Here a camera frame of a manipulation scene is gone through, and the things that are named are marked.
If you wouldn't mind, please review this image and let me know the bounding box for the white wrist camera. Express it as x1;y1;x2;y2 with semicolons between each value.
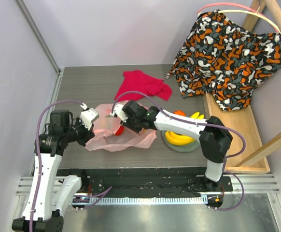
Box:
80;103;99;130
110;103;128;122

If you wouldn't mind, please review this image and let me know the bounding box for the pink hoop tube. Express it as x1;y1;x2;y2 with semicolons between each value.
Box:
197;2;257;13

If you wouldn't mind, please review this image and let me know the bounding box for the aluminium rail frame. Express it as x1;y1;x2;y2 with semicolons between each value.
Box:
14;0;281;232

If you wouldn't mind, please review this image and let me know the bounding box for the grey-green plate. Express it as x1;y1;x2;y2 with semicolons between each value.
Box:
161;130;200;153

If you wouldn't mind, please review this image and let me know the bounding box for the patterned orange black fabric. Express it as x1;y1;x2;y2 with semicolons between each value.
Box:
167;10;281;112

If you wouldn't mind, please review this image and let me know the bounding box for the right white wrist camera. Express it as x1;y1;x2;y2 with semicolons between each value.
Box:
110;103;128;122

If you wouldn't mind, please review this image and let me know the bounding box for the large yellow banana bunch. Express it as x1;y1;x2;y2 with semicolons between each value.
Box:
164;131;195;146

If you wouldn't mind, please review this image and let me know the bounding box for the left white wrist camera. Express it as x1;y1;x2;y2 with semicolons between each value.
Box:
80;103;99;130

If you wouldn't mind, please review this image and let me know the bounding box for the pink plastic bag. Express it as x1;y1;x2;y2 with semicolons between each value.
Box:
85;104;156;152

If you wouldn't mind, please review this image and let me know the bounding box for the red fake apple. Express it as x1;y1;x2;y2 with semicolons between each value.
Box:
115;125;124;136

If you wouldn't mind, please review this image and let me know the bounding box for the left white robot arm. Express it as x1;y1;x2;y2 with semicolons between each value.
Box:
12;108;98;232

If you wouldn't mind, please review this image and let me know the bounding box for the orange fake pumpkin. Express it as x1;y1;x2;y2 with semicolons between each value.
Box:
174;110;186;116

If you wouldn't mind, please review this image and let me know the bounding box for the wooden tray frame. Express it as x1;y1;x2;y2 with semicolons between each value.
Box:
203;0;281;174

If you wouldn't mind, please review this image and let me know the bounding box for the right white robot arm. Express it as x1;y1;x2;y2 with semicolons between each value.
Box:
113;101;233;191

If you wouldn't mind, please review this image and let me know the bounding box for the cream hoop tube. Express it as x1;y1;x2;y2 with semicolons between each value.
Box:
219;9;281;34

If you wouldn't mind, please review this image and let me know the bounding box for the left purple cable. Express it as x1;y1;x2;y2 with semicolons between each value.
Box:
29;100;113;232

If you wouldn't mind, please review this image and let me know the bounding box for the small yellow banana bunch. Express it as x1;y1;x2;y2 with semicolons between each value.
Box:
190;112;205;119

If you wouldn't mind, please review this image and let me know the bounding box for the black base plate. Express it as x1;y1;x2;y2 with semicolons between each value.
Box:
56;166;234;199

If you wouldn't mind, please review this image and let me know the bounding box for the red cloth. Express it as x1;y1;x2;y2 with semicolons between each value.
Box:
114;70;172;101

